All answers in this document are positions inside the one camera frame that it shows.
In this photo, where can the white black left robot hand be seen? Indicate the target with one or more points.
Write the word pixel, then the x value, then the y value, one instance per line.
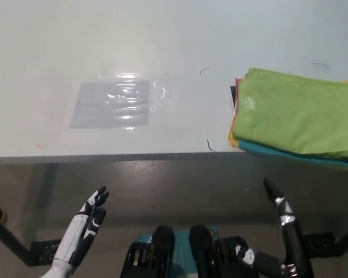
pixel 81 228

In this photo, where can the black teal robot torso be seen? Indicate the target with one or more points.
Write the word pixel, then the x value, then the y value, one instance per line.
pixel 177 252

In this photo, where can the black perforated foot plate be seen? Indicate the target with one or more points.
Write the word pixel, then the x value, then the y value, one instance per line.
pixel 47 251
pixel 319 244

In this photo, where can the green microfibre cloth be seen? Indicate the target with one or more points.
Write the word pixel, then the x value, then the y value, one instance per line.
pixel 295 116

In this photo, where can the clear plastic bag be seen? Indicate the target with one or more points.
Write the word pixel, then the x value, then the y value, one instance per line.
pixel 92 107

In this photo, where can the grey upright table leg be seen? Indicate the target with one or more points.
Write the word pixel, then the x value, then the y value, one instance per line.
pixel 50 185

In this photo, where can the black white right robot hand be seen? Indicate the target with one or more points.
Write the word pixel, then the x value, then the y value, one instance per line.
pixel 291 240

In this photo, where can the black tape strip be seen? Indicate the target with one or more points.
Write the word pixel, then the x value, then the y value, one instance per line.
pixel 233 97

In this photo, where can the clear plastic film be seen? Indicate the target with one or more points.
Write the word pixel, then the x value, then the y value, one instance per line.
pixel 159 92

